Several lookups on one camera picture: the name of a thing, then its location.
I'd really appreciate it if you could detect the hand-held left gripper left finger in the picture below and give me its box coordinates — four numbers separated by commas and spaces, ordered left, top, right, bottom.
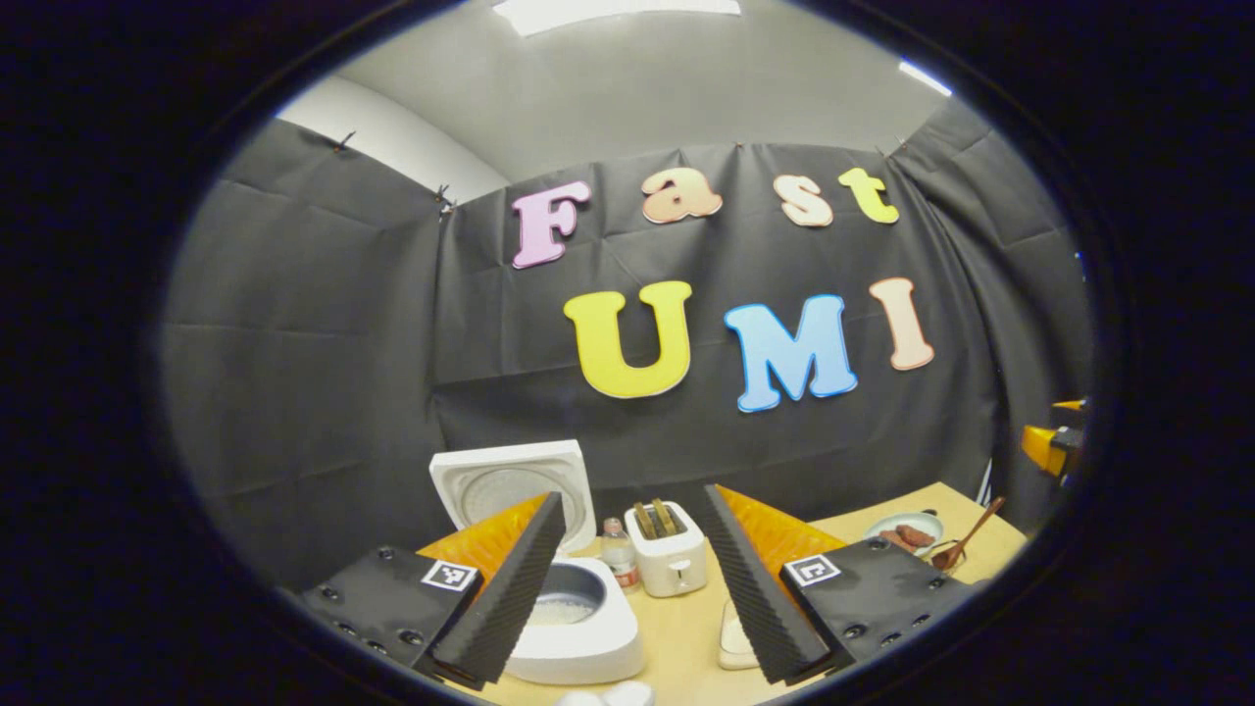
294, 490, 568, 687

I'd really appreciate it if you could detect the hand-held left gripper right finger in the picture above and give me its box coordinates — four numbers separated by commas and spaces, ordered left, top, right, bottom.
702, 482, 984, 685

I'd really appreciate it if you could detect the clear tray of white rice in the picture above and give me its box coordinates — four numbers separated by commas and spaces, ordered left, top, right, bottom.
718, 598, 761, 671

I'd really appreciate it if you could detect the white rice cooker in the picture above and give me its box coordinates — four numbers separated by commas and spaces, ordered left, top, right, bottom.
429, 439, 645, 685

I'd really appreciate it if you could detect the brown wooden spoon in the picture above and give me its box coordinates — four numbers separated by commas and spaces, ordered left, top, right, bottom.
929, 495, 1007, 573

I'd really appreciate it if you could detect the white toaster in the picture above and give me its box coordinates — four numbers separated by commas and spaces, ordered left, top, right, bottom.
624, 500, 709, 599

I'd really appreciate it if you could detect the clear plastic water bottle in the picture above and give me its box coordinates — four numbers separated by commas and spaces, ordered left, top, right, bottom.
601, 517, 640, 594

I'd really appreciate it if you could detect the pale green plate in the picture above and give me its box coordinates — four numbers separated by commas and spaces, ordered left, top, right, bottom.
863, 511, 945, 555

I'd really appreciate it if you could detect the small ceiling light panel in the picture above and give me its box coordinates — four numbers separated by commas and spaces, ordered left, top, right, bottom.
897, 59, 954, 97

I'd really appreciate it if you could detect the large ceiling light panel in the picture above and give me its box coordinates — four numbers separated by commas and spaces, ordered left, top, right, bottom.
490, 0, 743, 38

